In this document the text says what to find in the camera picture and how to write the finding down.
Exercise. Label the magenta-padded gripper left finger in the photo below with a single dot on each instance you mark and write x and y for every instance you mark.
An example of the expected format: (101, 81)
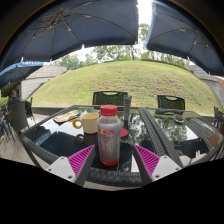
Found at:
(80, 161)

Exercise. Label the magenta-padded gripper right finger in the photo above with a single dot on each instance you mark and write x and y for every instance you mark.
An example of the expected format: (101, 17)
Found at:
(148, 160)

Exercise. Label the red-capped clear drink bottle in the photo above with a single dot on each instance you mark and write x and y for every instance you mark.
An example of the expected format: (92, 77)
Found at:
(109, 140)

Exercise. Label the flat round red coaster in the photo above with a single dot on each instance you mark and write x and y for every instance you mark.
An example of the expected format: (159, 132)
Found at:
(124, 132)

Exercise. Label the yellow crumpled packet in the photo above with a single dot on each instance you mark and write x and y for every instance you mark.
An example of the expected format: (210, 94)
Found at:
(66, 116)

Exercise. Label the small dark ashtray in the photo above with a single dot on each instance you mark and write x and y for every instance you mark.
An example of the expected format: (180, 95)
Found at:
(179, 118)

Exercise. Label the grey upright tube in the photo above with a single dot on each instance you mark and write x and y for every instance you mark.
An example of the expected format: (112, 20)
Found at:
(127, 106)

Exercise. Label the dark mesh-back chair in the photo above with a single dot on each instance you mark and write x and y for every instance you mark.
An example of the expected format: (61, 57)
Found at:
(171, 102)
(109, 98)

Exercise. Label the grey wicker chair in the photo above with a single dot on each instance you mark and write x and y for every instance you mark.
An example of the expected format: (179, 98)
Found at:
(18, 116)

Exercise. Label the dark wicker chair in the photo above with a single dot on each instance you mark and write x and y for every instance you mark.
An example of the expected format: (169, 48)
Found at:
(219, 118)

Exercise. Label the person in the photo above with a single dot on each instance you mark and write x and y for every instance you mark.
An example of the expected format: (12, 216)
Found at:
(2, 125)
(14, 99)

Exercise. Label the light blue parasol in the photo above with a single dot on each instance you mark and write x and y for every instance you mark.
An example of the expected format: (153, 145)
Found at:
(16, 71)

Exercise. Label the large dark blue parasol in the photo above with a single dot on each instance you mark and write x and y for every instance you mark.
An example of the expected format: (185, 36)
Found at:
(186, 36)
(73, 23)

